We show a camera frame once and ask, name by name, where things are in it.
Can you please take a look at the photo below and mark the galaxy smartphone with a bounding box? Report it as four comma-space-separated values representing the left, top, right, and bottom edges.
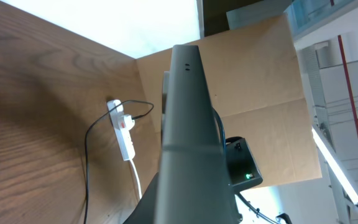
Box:
154, 45, 238, 224

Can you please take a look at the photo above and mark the black usb charging cable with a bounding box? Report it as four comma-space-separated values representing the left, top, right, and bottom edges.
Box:
82, 100, 155, 224

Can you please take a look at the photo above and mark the white power strip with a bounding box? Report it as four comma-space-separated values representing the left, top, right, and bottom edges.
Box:
107, 100, 135, 161

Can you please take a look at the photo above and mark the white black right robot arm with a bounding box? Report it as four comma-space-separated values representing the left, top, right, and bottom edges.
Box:
213, 110, 263, 194

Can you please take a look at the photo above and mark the white usb charger adapter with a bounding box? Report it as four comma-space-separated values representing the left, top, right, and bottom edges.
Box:
117, 114, 135, 131

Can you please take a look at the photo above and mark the white power strip cord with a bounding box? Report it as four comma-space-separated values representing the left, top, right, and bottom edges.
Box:
128, 159, 143, 202

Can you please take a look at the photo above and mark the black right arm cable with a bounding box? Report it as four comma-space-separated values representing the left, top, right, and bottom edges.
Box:
236, 192, 293, 224

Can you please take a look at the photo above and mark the brown cardboard panel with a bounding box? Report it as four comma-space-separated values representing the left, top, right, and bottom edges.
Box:
135, 12, 323, 189

